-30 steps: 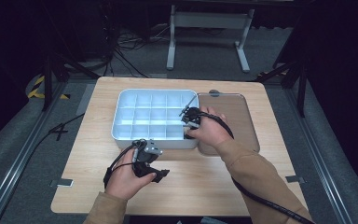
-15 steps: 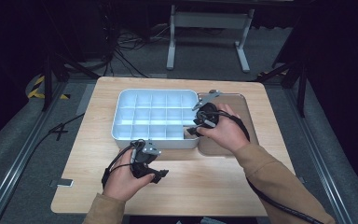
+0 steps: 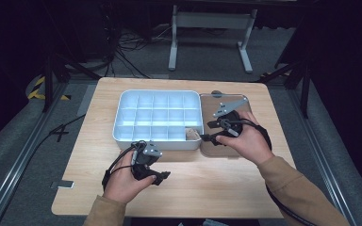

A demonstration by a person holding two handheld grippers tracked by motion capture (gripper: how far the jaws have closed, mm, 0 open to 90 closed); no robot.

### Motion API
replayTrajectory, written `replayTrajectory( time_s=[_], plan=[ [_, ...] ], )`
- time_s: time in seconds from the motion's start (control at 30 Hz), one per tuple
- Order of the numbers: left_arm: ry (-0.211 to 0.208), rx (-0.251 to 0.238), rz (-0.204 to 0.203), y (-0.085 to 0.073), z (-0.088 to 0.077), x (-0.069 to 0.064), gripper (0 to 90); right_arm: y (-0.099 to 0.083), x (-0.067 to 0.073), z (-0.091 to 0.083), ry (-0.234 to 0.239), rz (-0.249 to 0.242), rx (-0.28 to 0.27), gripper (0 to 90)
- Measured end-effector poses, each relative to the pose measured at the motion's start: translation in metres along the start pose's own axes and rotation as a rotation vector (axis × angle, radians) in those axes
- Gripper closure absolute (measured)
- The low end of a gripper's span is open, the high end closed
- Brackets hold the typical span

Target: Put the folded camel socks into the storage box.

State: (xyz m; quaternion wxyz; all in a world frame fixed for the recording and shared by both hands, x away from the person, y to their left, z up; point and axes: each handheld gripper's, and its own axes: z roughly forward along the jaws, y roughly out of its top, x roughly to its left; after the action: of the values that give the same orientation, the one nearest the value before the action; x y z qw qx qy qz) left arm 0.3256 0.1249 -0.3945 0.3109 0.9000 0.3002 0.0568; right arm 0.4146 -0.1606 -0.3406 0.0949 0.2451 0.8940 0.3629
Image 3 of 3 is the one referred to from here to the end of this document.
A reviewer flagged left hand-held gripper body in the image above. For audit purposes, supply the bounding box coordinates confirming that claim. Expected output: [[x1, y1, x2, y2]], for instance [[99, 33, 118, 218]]
[[131, 140, 164, 181]]

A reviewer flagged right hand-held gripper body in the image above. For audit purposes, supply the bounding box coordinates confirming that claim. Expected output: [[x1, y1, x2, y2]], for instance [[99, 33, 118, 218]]
[[212, 97, 250, 137]]

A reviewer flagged transparent plastic lid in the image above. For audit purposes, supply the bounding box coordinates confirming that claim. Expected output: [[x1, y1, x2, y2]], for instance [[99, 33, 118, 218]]
[[198, 90, 255, 158]]

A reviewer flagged beige ankle sock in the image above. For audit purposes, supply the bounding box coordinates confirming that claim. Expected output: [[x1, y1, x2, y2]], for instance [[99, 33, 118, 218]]
[[184, 126, 202, 142]]

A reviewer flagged white divided storage box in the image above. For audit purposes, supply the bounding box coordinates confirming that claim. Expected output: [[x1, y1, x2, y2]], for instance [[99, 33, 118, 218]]
[[111, 89, 205, 152]]

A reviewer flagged person's left hand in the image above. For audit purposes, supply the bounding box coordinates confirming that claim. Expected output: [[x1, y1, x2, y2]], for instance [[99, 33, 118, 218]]
[[102, 150, 157, 204]]

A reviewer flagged person's right hand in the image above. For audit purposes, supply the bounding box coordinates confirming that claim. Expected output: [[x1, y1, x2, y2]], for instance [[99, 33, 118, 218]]
[[215, 110, 276, 167]]

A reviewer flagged black metal stand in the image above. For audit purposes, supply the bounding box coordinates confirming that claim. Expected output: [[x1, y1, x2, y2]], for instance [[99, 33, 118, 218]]
[[41, 52, 102, 114], [258, 56, 313, 120]]

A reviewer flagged grey tape piece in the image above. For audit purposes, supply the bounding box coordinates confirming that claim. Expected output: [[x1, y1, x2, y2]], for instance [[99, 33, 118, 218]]
[[50, 179, 75, 190]]

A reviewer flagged yellow black hazard tape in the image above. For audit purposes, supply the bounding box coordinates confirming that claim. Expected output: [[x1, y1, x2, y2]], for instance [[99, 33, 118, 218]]
[[26, 75, 72, 102]]

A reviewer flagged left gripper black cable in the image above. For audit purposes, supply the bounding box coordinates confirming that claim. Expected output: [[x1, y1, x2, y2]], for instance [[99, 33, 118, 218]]
[[102, 140, 148, 191]]

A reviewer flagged white metal table frame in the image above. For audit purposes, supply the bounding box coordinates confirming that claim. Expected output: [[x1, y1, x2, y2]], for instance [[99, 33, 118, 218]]
[[168, 4, 259, 74]]

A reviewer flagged black floor cable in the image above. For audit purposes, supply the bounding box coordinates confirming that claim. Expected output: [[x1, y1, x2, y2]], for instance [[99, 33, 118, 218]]
[[31, 114, 87, 153]]

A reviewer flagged aluminium floor rail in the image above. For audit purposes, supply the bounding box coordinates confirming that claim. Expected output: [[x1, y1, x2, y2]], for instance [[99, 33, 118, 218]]
[[287, 89, 356, 226], [0, 82, 70, 226]]

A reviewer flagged bundle of floor cables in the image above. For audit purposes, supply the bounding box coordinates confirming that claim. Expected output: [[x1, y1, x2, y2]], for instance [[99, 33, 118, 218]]
[[106, 18, 158, 79]]

